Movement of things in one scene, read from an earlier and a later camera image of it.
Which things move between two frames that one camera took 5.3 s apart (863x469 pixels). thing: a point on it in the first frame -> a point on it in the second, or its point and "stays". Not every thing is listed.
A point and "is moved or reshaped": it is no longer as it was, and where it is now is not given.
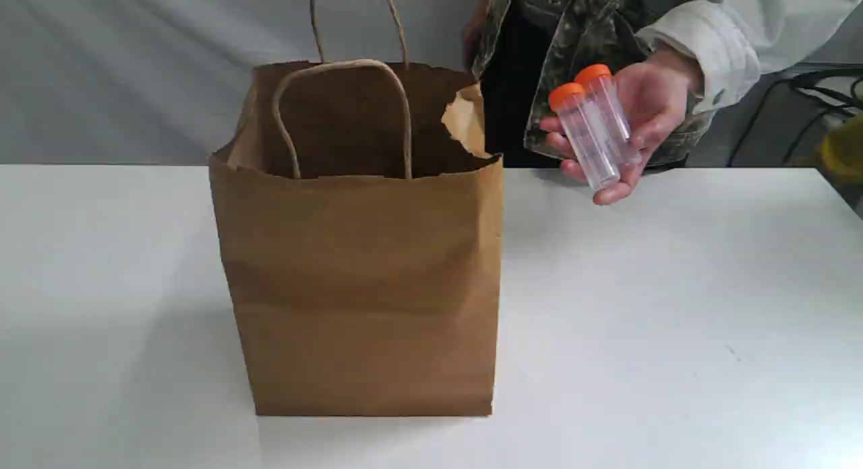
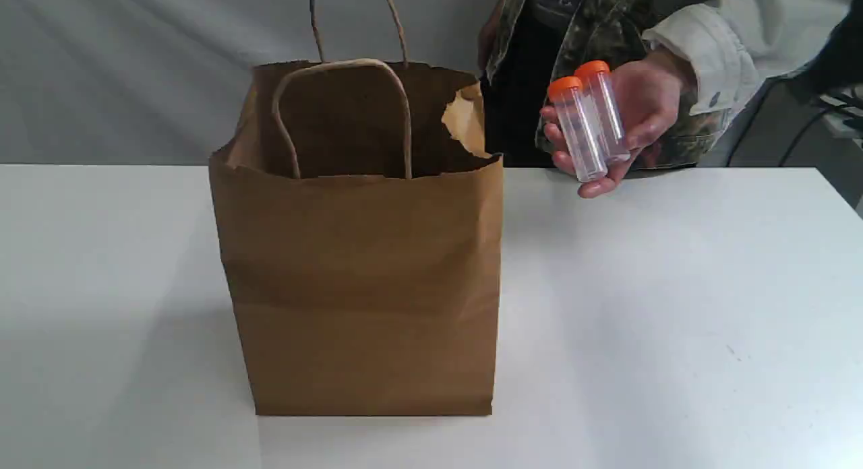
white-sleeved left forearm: [731, 32] stays
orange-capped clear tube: [599, 84] is moved or reshaped
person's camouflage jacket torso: [524, 40] stays
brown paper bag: [361, 213] stays
